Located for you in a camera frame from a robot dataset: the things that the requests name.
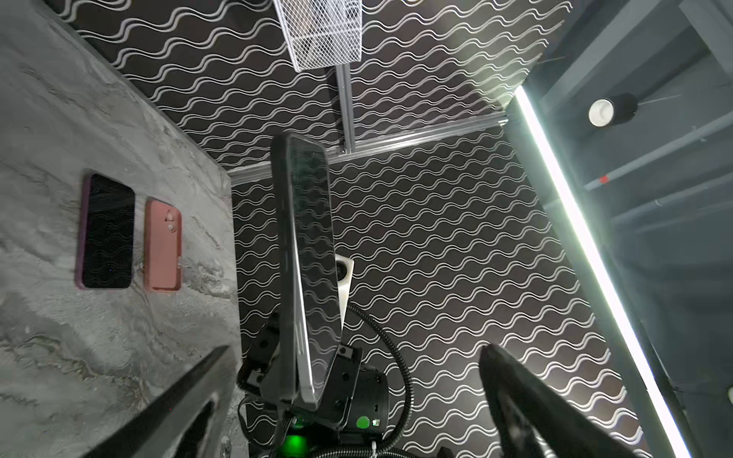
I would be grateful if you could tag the ceiling spot lamp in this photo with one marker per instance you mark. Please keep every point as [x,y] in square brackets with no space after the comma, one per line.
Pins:
[612,111]

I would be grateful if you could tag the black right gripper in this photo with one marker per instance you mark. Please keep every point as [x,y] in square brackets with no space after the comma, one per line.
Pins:
[354,402]

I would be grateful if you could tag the black phone case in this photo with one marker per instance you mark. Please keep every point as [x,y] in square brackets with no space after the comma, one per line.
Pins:
[281,148]

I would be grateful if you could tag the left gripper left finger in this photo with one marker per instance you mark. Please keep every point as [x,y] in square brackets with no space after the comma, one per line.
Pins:
[186,420]

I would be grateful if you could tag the white mesh basket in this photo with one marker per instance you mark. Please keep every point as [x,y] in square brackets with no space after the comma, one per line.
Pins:
[321,33]

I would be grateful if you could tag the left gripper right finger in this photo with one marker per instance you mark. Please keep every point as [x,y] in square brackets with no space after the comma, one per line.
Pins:
[523,408]

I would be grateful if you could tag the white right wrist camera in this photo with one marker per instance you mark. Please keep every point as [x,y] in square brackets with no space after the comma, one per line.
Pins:
[345,267]

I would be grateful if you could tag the pink phone case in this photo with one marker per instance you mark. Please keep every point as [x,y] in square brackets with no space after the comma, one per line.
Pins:
[162,247]

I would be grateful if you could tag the led light strip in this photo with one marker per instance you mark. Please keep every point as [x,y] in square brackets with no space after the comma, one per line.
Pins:
[591,253]

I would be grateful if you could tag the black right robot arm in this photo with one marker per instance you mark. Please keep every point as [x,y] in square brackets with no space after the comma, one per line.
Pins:
[293,438]

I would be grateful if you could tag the black phone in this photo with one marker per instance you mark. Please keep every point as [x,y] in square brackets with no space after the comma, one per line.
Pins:
[318,313]

